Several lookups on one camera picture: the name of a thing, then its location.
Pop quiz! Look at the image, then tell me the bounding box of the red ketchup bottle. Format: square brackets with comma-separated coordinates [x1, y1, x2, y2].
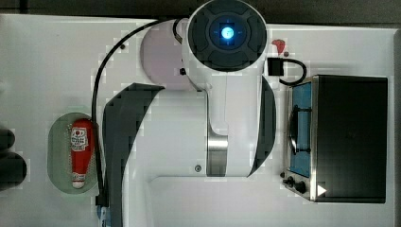
[70, 118, 94, 189]

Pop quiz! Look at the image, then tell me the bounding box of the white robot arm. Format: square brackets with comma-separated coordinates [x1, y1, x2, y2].
[102, 0, 276, 227]

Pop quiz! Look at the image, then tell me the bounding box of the grey round plate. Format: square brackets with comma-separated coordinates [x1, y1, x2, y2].
[140, 20, 193, 91]

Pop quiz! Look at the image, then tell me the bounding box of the red strawberry near oven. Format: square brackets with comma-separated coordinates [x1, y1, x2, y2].
[271, 39, 286, 54]

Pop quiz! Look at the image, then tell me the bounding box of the black toaster oven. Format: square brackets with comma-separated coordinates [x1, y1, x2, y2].
[281, 75, 388, 203]

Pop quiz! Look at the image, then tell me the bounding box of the black round object left edge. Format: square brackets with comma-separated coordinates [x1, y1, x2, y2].
[0, 129, 27, 191]

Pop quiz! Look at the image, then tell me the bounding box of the black camera box with cable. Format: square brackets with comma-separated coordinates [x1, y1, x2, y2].
[268, 58, 307, 86]

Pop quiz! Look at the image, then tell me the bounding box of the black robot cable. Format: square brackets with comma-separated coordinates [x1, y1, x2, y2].
[90, 18, 178, 208]

